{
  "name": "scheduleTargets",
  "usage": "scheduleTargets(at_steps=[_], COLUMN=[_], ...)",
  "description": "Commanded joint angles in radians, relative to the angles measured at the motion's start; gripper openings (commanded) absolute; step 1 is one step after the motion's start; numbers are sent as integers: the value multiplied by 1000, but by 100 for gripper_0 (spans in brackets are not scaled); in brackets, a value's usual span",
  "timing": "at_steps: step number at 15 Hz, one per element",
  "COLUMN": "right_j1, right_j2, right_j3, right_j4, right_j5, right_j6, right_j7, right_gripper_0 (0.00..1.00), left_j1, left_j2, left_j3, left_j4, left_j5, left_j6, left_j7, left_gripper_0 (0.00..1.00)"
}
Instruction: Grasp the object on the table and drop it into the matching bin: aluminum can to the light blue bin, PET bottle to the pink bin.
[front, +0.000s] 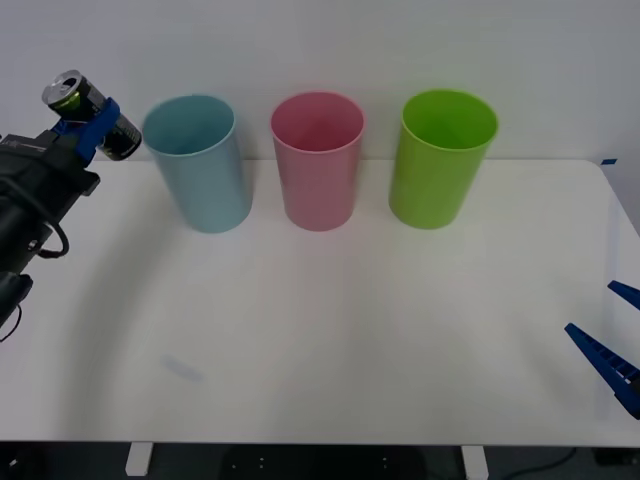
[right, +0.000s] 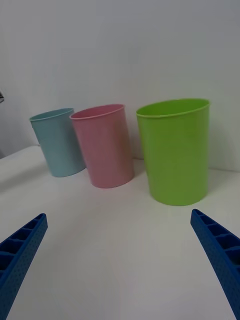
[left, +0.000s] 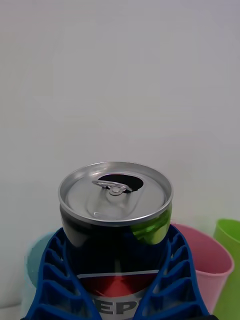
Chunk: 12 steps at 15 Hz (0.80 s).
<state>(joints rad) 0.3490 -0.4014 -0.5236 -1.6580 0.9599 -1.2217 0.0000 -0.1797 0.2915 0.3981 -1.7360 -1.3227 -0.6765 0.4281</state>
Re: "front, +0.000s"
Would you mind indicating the pale blue plastic bin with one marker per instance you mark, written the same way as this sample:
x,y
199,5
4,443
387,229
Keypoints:
x,y
205,180

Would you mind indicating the green plastic bin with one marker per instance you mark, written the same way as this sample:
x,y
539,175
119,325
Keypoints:
x,y
430,185

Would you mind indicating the black drink can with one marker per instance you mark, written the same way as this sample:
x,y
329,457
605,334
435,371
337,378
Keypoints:
x,y
87,97

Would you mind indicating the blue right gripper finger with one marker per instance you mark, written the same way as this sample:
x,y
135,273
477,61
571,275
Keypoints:
x,y
610,370
627,295

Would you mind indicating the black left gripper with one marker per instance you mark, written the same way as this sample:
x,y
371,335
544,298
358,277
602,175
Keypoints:
x,y
60,175

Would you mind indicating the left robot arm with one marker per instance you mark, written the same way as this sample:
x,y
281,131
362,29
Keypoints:
x,y
15,220

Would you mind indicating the white table leg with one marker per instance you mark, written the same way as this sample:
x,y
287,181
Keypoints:
x,y
475,462
138,459

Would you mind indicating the pink plastic bin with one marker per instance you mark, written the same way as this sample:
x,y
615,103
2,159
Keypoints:
x,y
317,185

